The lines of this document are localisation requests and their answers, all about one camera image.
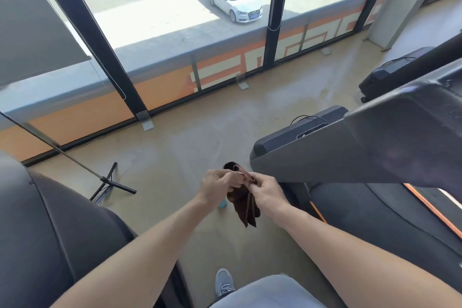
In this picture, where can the person's right hand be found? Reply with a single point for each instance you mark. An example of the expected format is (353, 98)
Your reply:
(269, 197)

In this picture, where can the person's left hand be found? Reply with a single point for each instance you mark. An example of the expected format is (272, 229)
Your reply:
(216, 188)

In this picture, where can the brown microfibre cloth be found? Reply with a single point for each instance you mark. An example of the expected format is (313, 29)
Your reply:
(247, 206)

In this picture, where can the black treadmill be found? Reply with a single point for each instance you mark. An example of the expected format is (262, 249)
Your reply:
(397, 73)
(379, 138)

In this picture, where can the person's right forearm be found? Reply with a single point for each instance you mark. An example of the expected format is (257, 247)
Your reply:
(361, 257)

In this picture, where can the person's left forearm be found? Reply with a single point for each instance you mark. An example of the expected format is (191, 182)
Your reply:
(137, 257)

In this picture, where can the person's left grey shoe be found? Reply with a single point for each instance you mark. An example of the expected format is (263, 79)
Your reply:
(224, 282)

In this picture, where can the person's grey shirt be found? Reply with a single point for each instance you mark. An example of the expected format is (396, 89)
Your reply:
(267, 293)

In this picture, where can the blue spray bottle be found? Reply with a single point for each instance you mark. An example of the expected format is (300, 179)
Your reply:
(222, 204)

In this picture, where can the black tripod stand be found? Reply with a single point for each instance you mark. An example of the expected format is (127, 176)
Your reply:
(119, 185)

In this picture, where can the orange patterned parapet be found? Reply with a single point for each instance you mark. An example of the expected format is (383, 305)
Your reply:
(90, 113)

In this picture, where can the black stair climber machine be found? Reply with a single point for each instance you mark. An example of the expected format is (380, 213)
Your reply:
(43, 239)

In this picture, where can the white car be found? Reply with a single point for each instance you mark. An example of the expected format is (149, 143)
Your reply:
(234, 1)

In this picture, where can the white column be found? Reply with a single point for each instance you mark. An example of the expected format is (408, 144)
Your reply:
(408, 4)

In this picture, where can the grey metal floor bracket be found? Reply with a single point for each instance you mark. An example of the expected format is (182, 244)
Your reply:
(326, 51)
(243, 82)
(145, 122)

